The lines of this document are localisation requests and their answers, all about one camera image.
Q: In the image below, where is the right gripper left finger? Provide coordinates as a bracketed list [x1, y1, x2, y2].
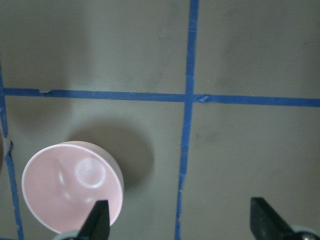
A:
[76, 200, 110, 240]

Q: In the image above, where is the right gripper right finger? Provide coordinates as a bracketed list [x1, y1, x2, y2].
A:
[249, 197, 300, 240]

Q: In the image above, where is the pink bowl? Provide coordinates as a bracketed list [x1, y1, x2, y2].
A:
[21, 141, 125, 234]

